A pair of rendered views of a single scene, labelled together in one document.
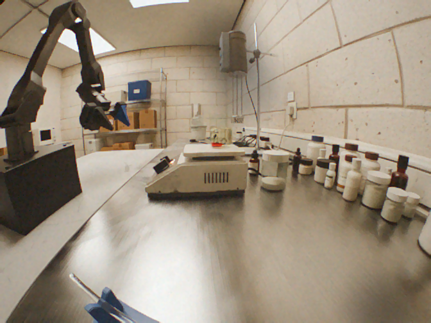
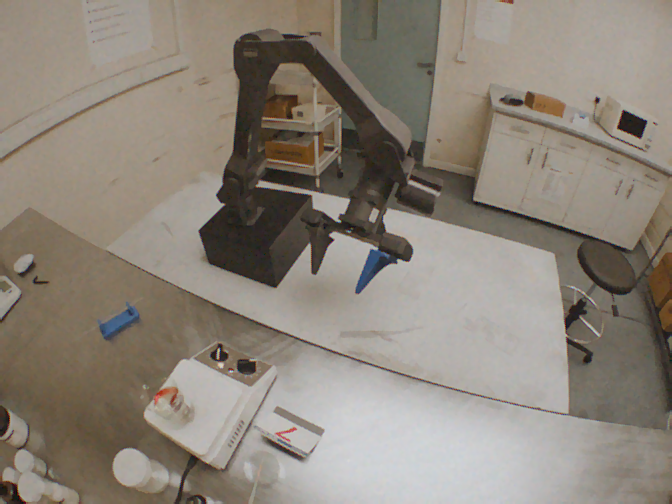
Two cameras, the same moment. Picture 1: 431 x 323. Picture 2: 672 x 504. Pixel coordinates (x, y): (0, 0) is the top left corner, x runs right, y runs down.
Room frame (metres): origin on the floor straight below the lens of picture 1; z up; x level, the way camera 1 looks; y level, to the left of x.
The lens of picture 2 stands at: (0.61, -0.02, 1.41)
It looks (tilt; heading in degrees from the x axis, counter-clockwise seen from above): 42 degrees down; 119
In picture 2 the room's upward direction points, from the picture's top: straight up
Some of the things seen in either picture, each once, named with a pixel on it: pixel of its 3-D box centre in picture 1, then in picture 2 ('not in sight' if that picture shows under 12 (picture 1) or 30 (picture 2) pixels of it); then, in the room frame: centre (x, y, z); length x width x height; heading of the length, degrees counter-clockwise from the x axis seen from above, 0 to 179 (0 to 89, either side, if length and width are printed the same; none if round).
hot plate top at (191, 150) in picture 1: (211, 149); (192, 404); (0.36, 0.01, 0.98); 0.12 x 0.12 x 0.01; 8
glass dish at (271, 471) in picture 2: not in sight; (263, 469); (0.48, 0.00, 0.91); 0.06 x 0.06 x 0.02
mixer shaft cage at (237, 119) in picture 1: (236, 97); not in sight; (0.80, -0.10, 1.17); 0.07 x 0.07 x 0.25
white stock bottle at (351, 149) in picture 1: (349, 163); not in sight; (0.34, -0.36, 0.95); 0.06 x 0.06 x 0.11
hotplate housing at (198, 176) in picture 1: (200, 168); (210, 401); (0.35, 0.03, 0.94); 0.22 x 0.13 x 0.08; 98
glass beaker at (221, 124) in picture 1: (222, 130); (168, 404); (0.35, -0.02, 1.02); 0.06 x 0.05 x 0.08; 80
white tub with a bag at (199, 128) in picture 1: (198, 127); not in sight; (1.42, 0.14, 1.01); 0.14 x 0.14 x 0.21
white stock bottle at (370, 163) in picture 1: (369, 173); not in sight; (0.26, -0.36, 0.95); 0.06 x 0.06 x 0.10
